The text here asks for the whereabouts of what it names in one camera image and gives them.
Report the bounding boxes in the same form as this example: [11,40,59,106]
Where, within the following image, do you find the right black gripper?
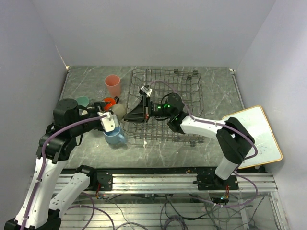
[124,95,174,123]

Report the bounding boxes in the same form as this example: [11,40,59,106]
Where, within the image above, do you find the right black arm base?
[193,167,239,191]

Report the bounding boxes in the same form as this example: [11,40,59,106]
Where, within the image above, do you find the whiteboard with wooden frame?
[222,105,283,169]

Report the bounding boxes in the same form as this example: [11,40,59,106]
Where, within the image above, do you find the aluminium mounting rail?
[25,172,279,194]

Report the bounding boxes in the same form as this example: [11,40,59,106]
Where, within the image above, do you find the grey wire dish rack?
[123,68,204,147]

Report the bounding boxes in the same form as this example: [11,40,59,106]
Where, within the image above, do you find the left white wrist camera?
[97,111,119,132]

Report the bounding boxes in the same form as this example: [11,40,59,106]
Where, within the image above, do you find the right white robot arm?
[124,93,256,190]

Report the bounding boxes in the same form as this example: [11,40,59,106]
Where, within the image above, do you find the clear glass cup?
[96,89,106,97]

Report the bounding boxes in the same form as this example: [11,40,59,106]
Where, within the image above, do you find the beige small mug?
[110,103,127,120]

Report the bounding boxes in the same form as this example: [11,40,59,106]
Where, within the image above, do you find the pink plastic tumbler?
[105,74,121,97]

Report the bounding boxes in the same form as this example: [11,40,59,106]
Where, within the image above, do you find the orange mug black handle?
[103,96,119,111]

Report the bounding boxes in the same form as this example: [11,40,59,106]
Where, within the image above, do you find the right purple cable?
[148,80,260,209]

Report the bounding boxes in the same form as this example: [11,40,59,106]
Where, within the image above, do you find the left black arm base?
[75,165,113,191]

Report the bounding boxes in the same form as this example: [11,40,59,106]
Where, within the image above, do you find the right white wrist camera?
[139,85,153,97]

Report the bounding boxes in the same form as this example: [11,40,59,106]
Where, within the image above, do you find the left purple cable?
[20,115,113,230]

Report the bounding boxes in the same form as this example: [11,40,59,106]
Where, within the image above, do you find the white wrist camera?
[139,85,153,97]
[97,111,119,132]

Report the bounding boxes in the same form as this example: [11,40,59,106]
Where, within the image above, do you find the purple cable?
[148,80,260,209]
[20,115,113,230]

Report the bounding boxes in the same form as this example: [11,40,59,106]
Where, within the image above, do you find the light blue mug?
[103,126,127,144]

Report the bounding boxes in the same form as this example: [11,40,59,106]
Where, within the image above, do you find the green ceramic mug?
[76,96,90,107]

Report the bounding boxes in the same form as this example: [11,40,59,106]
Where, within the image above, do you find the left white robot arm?
[4,99,119,230]

